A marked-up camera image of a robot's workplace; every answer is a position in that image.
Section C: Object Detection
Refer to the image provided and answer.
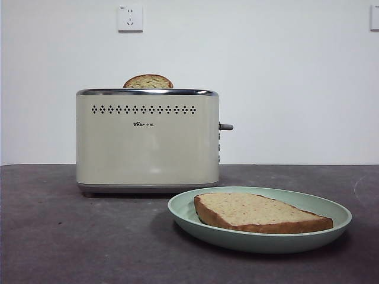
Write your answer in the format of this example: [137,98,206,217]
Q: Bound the brown toasted bread slice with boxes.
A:
[193,192,334,234]
[123,74,174,89]

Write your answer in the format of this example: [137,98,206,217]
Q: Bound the pale green round plate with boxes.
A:
[167,185,353,254]

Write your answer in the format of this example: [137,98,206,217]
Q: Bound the cream toaster with chrome rim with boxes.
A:
[75,88,220,195]

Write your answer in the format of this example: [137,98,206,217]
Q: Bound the white wall power socket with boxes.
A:
[118,4,144,33]

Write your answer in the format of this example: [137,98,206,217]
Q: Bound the white wall switch plate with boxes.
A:
[370,4,379,31]

